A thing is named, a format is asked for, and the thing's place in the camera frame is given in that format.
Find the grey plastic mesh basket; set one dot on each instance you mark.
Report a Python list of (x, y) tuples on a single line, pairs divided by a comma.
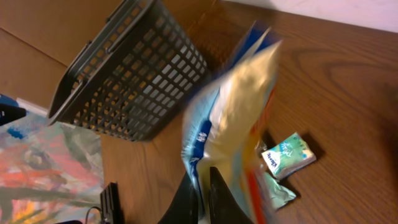
[(133, 78)]

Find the white blue snack bag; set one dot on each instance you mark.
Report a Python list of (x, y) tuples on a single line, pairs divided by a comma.
[(224, 123)]

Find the teal snack packet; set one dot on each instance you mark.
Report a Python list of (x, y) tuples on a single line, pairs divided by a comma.
[(279, 195)]

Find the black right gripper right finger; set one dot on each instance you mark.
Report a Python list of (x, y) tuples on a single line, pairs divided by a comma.
[(223, 207)]

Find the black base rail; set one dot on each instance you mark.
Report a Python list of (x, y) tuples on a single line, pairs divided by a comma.
[(109, 211)]

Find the colourful painted floor mat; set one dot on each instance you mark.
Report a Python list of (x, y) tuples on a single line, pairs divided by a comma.
[(49, 174)]

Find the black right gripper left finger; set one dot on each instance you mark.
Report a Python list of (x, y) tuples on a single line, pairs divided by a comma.
[(184, 207)]

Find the teal white drink carton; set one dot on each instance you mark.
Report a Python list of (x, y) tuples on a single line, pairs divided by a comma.
[(288, 156)]

